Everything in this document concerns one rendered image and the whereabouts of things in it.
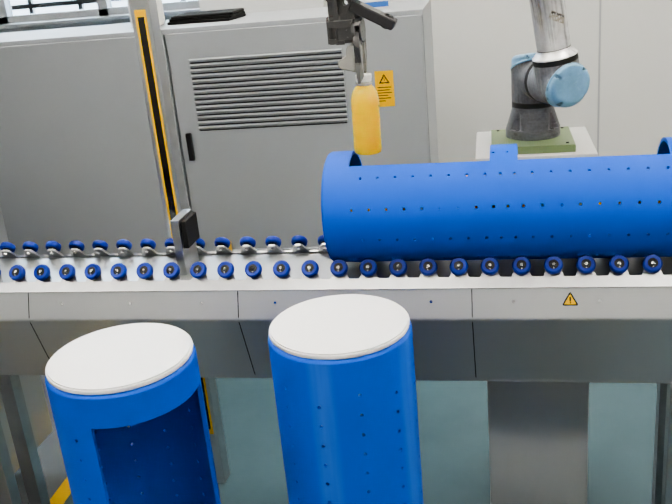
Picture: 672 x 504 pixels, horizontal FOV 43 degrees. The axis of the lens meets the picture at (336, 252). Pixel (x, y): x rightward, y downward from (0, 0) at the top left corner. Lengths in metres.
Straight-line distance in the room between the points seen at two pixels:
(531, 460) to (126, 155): 2.18
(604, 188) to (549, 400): 0.85
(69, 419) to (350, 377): 0.51
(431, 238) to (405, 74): 1.55
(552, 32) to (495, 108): 2.57
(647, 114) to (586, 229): 2.90
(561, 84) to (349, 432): 1.09
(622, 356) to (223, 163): 2.10
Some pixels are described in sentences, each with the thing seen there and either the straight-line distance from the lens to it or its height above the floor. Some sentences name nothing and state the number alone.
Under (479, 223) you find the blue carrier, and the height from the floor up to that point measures 1.09.
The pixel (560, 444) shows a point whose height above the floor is 0.24.
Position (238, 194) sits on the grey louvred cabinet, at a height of 0.72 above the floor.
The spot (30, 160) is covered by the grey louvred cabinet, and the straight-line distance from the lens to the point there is 4.11.
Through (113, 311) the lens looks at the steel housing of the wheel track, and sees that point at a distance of 2.36.
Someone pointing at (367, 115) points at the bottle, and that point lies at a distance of 2.09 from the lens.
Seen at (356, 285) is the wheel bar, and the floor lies 0.92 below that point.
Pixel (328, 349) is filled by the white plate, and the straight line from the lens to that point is 1.58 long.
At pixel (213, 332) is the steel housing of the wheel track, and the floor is 0.79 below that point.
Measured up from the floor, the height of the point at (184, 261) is 0.97.
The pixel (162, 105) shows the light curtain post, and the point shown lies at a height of 1.33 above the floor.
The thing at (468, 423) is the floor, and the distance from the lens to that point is 3.28.
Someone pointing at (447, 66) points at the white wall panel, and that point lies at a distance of 4.79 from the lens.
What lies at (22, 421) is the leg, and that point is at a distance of 2.95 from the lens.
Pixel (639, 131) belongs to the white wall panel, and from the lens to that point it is 4.93.
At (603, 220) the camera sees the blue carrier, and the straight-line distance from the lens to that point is 2.04.
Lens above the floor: 1.75
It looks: 20 degrees down
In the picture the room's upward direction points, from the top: 5 degrees counter-clockwise
